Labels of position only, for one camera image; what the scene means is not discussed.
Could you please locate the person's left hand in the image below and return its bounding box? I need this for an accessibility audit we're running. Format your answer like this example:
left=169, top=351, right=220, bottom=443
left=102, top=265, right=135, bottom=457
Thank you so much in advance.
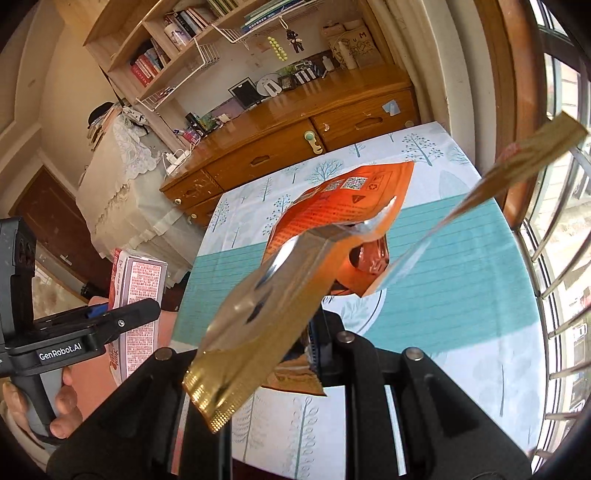
left=1, top=367, right=84, bottom=440

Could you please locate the white power strip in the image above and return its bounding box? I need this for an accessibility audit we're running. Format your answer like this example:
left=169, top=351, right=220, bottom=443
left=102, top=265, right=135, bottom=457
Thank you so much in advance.
left=164, top=148, right=190, bottom=176

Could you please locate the orange gold foil bag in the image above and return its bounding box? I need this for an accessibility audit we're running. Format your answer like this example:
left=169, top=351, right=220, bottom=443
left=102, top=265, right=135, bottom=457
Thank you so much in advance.
left=182, top=111, right=589, bottom=435

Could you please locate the cream curtain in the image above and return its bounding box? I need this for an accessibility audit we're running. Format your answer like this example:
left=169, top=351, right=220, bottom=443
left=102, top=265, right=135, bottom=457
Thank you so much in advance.
left=369, top=0, right=462, bottom=125

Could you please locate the cream lace furniture cover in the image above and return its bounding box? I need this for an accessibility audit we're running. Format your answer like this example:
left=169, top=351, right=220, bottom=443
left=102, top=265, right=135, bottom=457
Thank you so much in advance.
left=75, top=108, right=204, bottom=278

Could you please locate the metal window grille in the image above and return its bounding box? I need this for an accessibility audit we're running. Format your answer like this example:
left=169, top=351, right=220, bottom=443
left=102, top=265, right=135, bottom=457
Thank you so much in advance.
left=512, top=0, right=591, bottom=462

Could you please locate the wooden window trim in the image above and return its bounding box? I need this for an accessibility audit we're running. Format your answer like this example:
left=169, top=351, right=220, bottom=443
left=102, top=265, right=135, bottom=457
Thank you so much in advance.
left=475, top=0, right=550, bottom=227

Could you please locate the white wire shelf basket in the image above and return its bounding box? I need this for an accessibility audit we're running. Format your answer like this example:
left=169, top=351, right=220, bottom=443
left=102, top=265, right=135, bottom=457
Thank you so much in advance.
left=136, top=39, right=220, bottom=112

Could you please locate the dark wooden door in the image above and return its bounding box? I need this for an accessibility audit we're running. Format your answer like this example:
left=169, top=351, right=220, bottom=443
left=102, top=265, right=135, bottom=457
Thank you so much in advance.
left=11, top=166, right=112, bottom=296

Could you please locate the white printed mug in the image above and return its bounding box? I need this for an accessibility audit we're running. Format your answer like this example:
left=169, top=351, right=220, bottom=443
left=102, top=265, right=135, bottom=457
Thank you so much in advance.
left=164, top=23, right=190, bottom=49

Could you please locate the wooden dresser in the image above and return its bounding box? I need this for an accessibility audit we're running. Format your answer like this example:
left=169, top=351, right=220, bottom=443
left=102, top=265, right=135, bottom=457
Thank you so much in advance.
left=159, top=65, right=421, bottom=227

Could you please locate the black hat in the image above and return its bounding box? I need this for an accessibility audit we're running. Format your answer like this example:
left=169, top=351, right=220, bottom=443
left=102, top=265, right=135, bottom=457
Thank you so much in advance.
left=87, top=102, right=116, bottom=127

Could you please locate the white wire rack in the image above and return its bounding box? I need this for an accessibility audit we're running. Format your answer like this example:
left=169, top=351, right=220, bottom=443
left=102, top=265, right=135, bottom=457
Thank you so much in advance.
left=217, top=16, right=319, bottom=44

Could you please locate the row of red books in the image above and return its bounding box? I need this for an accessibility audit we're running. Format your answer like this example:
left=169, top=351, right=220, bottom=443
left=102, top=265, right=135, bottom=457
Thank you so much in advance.
left=130, top=48, right=162, bottom=86

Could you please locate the tall white bottle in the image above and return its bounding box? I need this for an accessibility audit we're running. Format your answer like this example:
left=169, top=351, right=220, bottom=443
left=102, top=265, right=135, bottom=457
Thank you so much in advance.
left=337, top=41, right=358, bottom=70

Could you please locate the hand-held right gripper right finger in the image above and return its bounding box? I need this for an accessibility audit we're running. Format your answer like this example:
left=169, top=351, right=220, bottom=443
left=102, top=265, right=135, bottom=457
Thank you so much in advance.
left=298, top=311, right=534, bottom=480

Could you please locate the black white striped box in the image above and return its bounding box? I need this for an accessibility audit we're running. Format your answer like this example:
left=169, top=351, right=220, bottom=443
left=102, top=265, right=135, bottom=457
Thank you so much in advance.
left=293, top=62, right=324, bottom=85

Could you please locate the purple desk pad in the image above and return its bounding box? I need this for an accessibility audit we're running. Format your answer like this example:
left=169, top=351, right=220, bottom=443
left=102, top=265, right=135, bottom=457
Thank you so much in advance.
left=210, top=99, right=245, bottom=123

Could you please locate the tree print tablecloth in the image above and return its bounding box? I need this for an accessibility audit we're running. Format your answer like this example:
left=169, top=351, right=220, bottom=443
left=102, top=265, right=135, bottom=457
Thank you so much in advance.
left=171, top=121, right=548, bottom=480

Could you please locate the black picture frame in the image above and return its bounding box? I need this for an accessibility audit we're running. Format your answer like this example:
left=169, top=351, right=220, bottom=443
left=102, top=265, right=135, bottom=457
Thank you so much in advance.
left=229, top=78, right=259, bottom=109

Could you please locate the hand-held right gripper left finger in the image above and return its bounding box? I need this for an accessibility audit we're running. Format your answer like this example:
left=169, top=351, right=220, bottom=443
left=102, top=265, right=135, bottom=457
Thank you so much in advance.
left=46, top=348, right=232, bottom=480

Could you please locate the wooden wall bookshelf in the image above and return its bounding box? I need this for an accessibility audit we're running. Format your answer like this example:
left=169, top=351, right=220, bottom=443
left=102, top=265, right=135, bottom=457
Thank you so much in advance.
left=53, top=0, right=370, bottom=109

